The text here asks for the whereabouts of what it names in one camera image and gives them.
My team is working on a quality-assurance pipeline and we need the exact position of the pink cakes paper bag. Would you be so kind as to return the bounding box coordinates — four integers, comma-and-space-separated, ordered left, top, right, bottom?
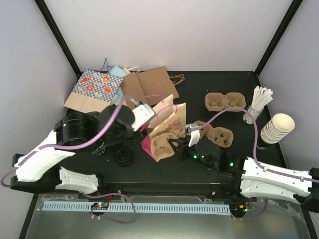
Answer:
142, 95, 186, 160

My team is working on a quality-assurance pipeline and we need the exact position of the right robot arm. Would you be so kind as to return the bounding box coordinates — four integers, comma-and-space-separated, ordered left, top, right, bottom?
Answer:
168, 137, 319, 213

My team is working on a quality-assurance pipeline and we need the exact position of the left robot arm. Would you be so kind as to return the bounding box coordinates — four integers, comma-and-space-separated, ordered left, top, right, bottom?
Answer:
9, 104, 156, 199

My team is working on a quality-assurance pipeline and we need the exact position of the front black lid stack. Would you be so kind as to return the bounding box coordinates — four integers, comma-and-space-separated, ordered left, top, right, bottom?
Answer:
115, 147, 133, 167

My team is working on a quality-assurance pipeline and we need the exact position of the brown kraft paper bag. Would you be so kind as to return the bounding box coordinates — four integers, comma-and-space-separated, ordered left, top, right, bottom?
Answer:
121, 66, 185, 106

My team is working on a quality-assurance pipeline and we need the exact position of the blue checkered paper bag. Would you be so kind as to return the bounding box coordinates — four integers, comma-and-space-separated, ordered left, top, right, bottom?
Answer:
64, 69, 123, 113

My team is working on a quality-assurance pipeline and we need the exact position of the cream paper bag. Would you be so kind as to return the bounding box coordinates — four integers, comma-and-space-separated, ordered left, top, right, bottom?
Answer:
122, 67, 141, 74

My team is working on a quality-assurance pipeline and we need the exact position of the light blue paper bag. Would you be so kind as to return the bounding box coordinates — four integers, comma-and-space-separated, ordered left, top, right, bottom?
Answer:
99, 58, 127, 104

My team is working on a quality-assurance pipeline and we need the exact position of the right paper cup stack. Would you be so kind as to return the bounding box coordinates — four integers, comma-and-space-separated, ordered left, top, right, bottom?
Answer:
257, 113, 295, 149

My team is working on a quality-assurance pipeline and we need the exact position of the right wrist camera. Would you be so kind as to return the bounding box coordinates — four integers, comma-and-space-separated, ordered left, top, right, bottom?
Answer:
185, 123, 200, 147

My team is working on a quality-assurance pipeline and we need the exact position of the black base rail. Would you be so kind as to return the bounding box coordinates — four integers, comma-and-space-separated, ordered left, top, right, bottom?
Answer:
105, 182, 234, 199

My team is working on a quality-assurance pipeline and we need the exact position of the light blue cable duct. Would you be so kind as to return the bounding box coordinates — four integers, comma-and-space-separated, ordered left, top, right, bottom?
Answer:
42, 201, 230, 216

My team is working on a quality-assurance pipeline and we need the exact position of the left black frame post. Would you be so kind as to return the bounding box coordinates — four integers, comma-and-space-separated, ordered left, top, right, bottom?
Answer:
34, 0, 82, 78

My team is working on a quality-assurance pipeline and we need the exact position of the black frame post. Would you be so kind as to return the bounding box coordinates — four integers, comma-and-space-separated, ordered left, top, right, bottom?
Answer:
254, 0, 303, 77
34, 0, 82, 78

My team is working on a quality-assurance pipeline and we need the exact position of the right black frame post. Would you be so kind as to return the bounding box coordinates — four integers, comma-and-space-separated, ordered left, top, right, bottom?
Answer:
254, 0, 303, 77

